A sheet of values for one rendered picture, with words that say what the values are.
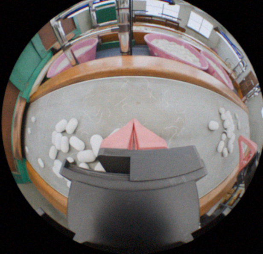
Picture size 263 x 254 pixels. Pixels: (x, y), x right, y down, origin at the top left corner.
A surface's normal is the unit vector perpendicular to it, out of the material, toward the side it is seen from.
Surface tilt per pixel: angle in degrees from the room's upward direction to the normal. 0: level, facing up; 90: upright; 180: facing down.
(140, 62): 0
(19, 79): 90
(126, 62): 0
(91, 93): 0
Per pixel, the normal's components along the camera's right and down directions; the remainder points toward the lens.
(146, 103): 0.00, -0.24
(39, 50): 1.00, 0.00
